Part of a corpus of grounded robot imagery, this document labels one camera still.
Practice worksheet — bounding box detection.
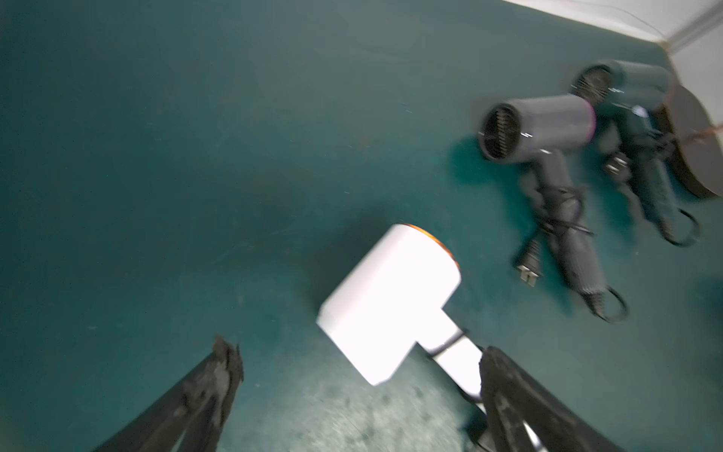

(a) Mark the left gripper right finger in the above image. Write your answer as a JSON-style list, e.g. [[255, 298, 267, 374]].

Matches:
[[479, 347, 621, 451]]

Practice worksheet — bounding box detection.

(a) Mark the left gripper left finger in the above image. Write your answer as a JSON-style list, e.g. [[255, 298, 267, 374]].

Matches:
[[96, 335, 244, 451]]

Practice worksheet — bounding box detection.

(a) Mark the grey dryer black cord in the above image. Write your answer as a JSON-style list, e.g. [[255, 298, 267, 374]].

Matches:
[[512, 185, 629, 324]]

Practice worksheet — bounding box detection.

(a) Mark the white hair dryer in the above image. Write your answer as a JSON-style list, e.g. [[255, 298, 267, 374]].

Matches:
[[316, 224, 483, 407]]

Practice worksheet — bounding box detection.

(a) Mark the green dryer black cord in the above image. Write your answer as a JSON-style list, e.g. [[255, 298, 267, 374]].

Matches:
[[601, 129, 702, 249]]

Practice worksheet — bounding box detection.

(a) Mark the grey hair dryer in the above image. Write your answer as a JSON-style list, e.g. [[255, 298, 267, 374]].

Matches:
[[478, 94, 607, 298]]

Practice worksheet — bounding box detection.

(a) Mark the green hair dryer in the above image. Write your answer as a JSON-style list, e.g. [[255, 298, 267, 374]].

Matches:
[[572, 60, 686, 247]]

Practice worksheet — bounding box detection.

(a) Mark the green table mat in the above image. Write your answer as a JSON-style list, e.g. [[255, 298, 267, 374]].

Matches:
[[1, 1, 722, 451]]

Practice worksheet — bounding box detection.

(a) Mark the black ornate jewelry stand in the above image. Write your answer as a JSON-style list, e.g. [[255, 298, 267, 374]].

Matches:
[[654, 85, 722, 199]]

